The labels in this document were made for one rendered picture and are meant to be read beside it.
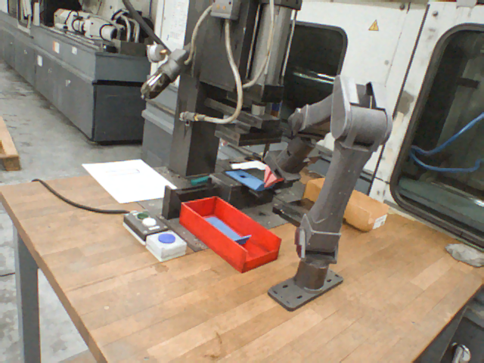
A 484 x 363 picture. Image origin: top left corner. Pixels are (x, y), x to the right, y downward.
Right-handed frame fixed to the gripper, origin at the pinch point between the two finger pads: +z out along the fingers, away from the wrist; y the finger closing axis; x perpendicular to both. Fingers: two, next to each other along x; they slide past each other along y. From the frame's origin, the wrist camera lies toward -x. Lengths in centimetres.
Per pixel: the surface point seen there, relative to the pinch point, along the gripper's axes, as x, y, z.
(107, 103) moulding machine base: -98, 237, 195
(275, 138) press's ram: -6.4, 10.6, -7.3
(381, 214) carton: -35.6, -21.6, -4.6
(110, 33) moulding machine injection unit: -117, 308, 160
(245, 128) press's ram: 3.2, 15.1, -7.4
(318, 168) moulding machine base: -63, 15, 20
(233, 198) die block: 6.4, 2.1, 8.0
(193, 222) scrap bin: 24.1, -2.9, 6.8
